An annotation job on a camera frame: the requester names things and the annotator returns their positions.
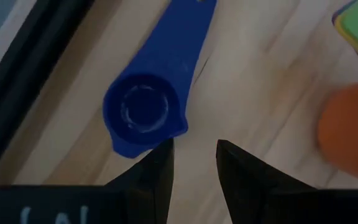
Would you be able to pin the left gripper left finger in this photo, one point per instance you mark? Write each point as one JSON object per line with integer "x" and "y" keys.
{"x": 135, "y": 199}

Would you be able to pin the dark blue measuring cup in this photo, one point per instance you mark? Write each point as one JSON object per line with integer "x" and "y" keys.
{"x": 166, "y": 62}

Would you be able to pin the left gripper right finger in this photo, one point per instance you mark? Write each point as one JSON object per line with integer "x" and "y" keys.
{"x": 259, "y": 193}

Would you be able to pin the black aluminium table frame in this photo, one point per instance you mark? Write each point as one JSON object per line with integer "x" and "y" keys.
{"x": 33, "y": 68}

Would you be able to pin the yellow measuring cup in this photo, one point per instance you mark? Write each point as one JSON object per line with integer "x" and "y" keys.
{"x": 338, "y": 25}

